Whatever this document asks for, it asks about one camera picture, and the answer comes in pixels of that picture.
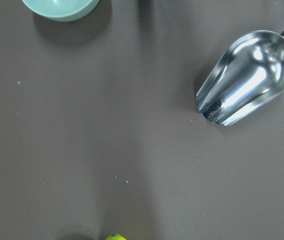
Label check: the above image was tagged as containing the mint green bowl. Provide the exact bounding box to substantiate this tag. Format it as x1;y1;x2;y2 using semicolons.
22;0;99;22

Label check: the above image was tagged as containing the metal ice scoop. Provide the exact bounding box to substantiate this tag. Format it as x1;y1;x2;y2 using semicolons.
196;30;284;126

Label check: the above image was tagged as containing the yellow lemon near scoop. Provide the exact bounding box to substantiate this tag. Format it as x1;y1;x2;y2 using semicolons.
105;233;127;240

